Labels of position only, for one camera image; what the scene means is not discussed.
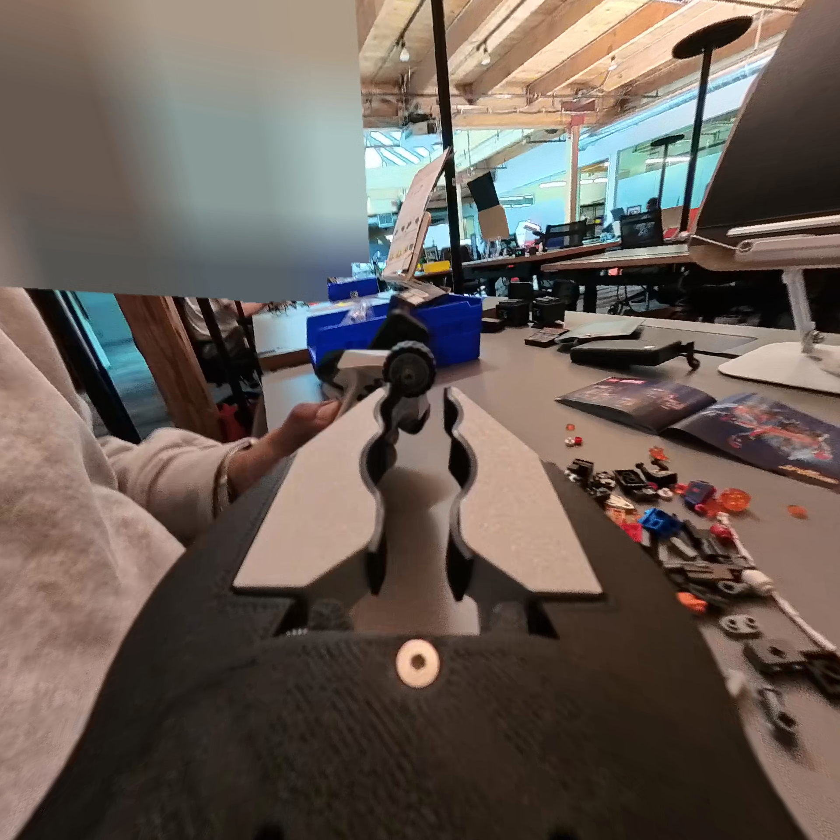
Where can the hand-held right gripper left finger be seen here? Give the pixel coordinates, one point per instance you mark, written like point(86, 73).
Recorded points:
point(308, 518)

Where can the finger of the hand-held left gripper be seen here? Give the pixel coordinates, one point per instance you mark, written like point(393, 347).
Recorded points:
point(351, 394)
point(364, 361)

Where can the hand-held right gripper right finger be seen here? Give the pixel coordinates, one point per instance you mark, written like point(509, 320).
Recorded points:
point(525, 525)

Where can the small lego wheel assembly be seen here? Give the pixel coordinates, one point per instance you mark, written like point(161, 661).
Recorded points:
point(408, 374)

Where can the person's left forearm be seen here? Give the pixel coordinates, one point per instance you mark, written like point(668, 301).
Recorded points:
point(164, 479)

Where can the pile of loose lego pieces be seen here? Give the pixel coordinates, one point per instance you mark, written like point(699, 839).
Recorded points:
point(689, 544)

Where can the open lego instruction booklet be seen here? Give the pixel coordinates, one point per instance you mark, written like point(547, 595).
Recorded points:
point(656, 407)

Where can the dark grey round lego plate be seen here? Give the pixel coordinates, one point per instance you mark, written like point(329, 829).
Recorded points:
point(740, 625)

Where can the person's left hand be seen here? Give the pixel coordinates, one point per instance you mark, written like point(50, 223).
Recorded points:
point(269, 453)

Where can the grey sheet holder stand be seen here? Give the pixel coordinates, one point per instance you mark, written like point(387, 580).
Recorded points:
point(420, 292)

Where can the blue plastic storage bin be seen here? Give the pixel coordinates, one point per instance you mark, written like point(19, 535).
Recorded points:
point(459, 334)

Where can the small blue plastic bin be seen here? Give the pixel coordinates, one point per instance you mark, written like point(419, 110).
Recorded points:
point(351, 290)

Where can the paper instruction sheet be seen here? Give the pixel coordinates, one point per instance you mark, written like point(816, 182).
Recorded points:
point(413, 223)

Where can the black cube device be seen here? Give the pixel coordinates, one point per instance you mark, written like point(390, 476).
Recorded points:
point(544, 310)
point(512, 313)

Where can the red bag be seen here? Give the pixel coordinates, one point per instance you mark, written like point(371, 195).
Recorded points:
point(235, 420)

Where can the small flat black device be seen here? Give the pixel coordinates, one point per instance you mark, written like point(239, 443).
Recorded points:
point(541, 338)

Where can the black and beige board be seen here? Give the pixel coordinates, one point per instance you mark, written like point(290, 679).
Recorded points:
point(489, 203)

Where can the wooden office desk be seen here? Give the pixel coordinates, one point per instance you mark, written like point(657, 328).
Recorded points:
point(558, 257)

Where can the grey flat pad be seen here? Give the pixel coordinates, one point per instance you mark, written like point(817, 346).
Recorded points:
point(600, 329)

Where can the black power adapter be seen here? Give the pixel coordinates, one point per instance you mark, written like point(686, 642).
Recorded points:
point(623, 352)

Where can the black vertical pole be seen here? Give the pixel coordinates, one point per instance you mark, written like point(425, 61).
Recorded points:
point(446, 131)

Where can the black disc floor lamp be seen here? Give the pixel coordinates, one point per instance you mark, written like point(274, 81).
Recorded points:
point(705, 98)

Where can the monitor with white stand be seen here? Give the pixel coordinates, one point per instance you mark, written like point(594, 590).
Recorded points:
point(781, 131)

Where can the wooden post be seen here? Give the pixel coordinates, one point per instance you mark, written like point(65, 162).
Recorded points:
point(167, 367)

